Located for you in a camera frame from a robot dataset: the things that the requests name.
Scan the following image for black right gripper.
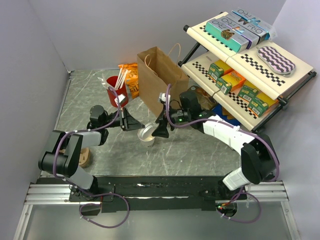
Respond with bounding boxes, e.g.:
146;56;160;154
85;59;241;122
151;104;191;139

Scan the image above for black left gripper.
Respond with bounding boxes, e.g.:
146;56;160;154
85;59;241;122
102;107;145;132

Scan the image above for white plastic cup lid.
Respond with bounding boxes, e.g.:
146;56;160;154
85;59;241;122
137;122;157;139

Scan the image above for white paper coffee cup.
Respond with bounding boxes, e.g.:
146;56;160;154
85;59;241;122
139;135;155;148

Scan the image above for brown paper bag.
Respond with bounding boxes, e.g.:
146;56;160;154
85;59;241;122
136;46;189;117

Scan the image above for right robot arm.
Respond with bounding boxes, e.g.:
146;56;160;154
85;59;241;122
152;91;280;199

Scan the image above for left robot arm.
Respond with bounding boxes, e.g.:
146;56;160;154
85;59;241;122
38;105;145;201

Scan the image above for orange chip bag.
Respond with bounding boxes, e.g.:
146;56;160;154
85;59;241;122
118;62;139;99

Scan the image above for white paper-wrapped straw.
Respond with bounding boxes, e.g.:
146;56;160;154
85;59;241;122
117;69;128;90
114;68;124;90

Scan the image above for red plastic cup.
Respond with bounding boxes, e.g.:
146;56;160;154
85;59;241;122
106;76;129;108

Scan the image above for brown snack bag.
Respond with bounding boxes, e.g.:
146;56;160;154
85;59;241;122
188;85;218;111

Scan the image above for brown cardboard cup carrier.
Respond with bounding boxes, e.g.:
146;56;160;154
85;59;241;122
59;147;91;169

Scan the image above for blue snack packet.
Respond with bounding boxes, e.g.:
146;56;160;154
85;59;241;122
212;104;241;126

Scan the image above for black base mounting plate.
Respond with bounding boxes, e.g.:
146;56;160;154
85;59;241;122
36;174;248;214

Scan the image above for green yellow juice box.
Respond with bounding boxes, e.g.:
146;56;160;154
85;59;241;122
237;85;260;102
216;74;239;95
208;60;230;81
248;96;269;117

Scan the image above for orange snack box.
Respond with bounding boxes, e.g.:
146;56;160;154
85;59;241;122
226;70;246;92

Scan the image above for cream two-tier display shelf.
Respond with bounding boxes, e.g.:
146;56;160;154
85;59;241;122
179;22;317;133

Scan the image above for teal cookie box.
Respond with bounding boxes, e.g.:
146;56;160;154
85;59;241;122
205;19;250;53

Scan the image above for purple cookie box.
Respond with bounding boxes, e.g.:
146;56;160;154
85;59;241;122
220;16;260;49

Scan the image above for purple wavy sleep mask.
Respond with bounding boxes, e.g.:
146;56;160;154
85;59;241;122
256;45;296;77

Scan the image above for blue cookie box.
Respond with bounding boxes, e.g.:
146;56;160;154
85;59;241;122
232;8;273;40

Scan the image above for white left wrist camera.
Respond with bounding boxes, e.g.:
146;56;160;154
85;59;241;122
114;94;127;107

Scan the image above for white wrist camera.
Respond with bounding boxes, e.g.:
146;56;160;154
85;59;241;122
158;92;167;104
114;94;127;107

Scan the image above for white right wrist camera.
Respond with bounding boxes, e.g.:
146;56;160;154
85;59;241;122
158;92;167;104

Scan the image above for aluminium rail frame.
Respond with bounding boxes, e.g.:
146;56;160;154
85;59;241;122
13;182;73;240

